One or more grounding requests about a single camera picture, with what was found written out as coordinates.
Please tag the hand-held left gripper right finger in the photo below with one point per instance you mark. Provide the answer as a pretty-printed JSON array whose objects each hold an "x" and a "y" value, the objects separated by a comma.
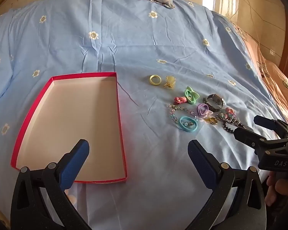
[{"x": 204, "y": 163}]

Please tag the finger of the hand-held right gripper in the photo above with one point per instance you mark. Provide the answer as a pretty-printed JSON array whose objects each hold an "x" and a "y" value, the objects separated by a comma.
[
  {"x": 247, "y": 136},
  {"x": 264, "y": 122}
]

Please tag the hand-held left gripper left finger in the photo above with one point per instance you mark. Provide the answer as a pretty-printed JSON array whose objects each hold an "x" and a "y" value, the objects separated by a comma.
[{"x": 74, "y": 163}]

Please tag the shallow red cardboard box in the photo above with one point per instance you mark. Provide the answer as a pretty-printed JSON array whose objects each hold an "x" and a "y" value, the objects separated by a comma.
[{"x": 69, "y": 124}]

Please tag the mesh band wrist watch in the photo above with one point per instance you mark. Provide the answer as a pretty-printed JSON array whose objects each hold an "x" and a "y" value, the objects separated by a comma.
[{"x": 216, "y": 100}]

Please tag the yellow hair claw clip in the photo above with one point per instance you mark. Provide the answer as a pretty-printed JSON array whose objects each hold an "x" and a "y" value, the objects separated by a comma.
[{"x": 170, "y": 82}]

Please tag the person's right hand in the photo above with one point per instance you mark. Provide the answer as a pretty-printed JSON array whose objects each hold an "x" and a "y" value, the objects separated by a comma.
[{"x": 272, "y": 189}]

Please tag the orange bed sheet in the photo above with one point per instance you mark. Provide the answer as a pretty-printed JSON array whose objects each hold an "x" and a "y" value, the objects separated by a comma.
[{"x": 273, "y": 81}]

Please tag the pink hair clip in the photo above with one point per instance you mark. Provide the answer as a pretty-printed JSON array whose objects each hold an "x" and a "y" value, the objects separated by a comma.
[{"x": 180, "y": 100}]

